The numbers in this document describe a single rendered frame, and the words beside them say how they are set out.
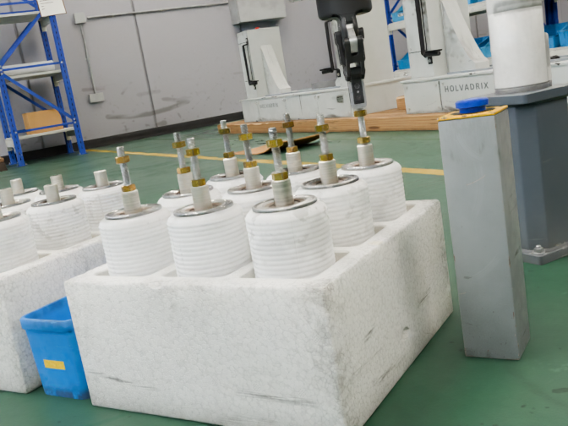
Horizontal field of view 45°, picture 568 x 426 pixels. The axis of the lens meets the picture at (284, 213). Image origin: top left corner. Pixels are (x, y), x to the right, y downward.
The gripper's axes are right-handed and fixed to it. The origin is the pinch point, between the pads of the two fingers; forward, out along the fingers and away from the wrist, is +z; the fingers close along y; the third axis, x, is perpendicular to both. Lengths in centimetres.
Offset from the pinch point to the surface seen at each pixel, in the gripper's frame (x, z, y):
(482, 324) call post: -10.2, 30.6, -14.8
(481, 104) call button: -13.3, 3.1, -14.1
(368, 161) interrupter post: -0.1, 9.4, -1.1
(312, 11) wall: -27, -76, 748
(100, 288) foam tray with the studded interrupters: 36.9, 17.9, -15.2
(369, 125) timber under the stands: -31, 31, 305
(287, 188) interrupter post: 11.1, 8.2, -21.4
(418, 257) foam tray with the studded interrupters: -4.4, 22.8, -7.3
